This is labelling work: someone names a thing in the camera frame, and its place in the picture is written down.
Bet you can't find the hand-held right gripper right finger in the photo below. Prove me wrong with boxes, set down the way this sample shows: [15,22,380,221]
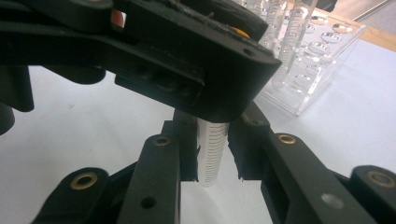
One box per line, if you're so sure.
[226,102,378,224]

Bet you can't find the orange-capped clear tube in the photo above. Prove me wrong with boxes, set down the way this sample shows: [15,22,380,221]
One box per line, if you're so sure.
[196,26,251,189]
[272,0,319,91]
[260,0,286,50]

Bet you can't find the clear acrylic tube rack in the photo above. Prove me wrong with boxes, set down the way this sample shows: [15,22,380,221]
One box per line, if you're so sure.
[239,0,368,117]

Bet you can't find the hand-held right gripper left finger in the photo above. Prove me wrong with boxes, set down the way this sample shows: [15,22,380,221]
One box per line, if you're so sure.
[116,108,201,224]

